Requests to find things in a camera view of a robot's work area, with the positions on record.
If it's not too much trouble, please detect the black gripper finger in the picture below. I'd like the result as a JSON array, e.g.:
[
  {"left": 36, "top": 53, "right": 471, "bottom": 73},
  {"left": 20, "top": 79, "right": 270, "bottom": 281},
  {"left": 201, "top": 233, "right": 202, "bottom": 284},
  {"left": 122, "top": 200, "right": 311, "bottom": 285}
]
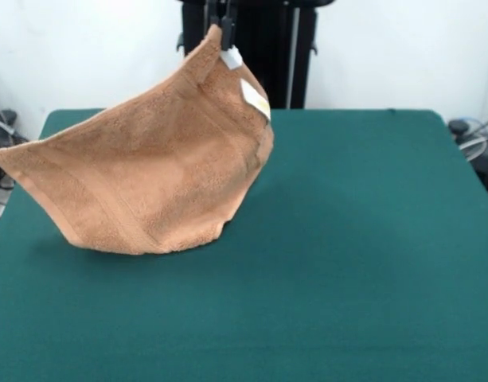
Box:
[
  {"left": 206, "top": 0, "right": 221, "bottom": 28},
  {"left": 219, "top": 0, "right": 236, "bottom": 52}
]

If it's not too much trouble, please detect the tan terry towel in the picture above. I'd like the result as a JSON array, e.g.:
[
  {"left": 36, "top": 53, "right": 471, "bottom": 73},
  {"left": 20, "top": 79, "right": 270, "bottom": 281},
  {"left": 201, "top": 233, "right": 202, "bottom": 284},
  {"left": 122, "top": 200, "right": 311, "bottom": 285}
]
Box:
[{"left": 0, "top": 23, "right": 275, "bottom": 255}]

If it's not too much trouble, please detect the dark green table cloth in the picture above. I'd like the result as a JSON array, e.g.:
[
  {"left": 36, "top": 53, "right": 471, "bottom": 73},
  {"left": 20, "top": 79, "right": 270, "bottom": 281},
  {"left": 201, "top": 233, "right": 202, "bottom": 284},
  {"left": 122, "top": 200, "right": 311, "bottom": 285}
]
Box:
[{"left": 0, "top": 108, "right": 488, "bottom": 382}]

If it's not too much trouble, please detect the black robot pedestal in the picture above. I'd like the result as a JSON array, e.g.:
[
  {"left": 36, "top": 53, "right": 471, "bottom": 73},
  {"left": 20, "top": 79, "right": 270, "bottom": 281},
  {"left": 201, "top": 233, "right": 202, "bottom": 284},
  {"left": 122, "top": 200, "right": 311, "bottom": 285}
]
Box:
[{"left": 175, "top": 0, "right": 336, "bottom": 111}]

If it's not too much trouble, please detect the black cable tangle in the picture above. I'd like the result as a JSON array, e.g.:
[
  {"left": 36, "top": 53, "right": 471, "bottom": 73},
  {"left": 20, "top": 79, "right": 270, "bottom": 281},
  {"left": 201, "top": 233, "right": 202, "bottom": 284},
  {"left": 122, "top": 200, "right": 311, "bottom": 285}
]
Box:
[{"left": 0, "top": 119, "right": 32, "bottom": 190}]

